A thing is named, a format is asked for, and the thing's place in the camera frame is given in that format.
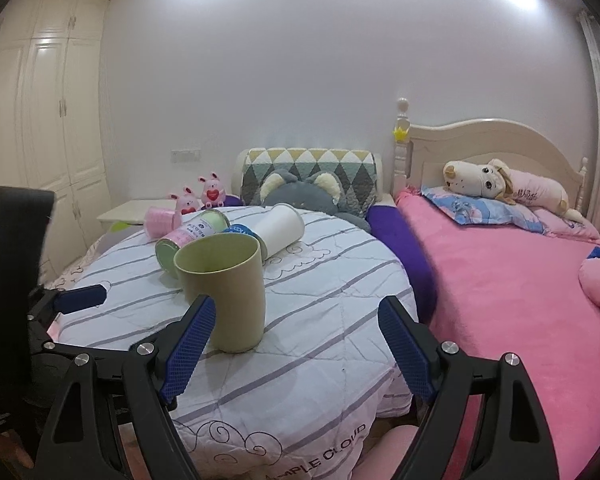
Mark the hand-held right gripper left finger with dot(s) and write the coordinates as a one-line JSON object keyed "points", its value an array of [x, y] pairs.
{"points": [[190, 347]]}

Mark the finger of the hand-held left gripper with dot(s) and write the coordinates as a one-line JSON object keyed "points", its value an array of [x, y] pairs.
{"points": [[82, 297]]}

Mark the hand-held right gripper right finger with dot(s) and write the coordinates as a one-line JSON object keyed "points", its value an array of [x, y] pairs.
{"points": [[405, 350]]}

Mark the pale green cup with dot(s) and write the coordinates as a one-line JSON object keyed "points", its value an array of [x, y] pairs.
{"points": [[230, 305]]}

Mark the pink cup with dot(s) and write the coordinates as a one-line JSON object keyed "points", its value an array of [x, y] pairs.
{"points": [[161, 222]]}

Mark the blue label cup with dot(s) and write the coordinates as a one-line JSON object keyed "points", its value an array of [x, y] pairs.
{"points": [[240, 231]]}

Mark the white cup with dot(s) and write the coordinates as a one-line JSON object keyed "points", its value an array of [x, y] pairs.
{"points": [[280, 227]]}

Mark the white striped quilt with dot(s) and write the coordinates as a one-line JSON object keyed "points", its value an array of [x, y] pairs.
{"points": [[320, 320]]}

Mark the white nightstand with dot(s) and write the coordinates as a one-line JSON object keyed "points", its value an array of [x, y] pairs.
{"points": [[125, 212]]}

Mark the purple bed sheet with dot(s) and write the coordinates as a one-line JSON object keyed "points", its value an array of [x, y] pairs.
{"points": [[395, 245]]}

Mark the pink fleece blanket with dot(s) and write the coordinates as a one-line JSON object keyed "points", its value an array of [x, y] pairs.
{"points": [[505, 310]]}

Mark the cream wardrobe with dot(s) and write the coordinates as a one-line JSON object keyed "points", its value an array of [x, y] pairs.
{"points": [[45, 135]]}

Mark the pink and green can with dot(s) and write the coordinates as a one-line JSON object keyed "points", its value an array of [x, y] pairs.
{"points": [[190, 237]]}

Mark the pink rabbit plush toy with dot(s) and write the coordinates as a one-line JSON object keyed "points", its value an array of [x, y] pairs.
{"points": [[186, 201], [212, 191]]}

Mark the blue printed pillow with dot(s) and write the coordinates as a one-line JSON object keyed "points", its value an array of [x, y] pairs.
{"points": [[485, 210]]}

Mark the grey cat plush pillow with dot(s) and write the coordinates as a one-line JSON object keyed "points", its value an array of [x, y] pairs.
{"points": [[305, 197]]}

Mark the cream dog plush toy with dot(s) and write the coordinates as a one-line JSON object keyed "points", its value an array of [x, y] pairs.
{"points": [[485, 177]]}

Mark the pink pillow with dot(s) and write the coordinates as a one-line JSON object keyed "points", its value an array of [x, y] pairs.
{"points": [[570, 227]]}

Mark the triangle pattern headboard cover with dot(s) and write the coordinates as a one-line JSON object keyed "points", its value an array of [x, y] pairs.
{"points": [[305, 162]]}

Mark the yellow crown sticker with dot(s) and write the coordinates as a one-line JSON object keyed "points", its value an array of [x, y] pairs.
{"points": [[399, 134]]}

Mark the cream wooden headboard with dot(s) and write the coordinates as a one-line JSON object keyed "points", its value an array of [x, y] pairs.
{"points": [[490, 142]]}

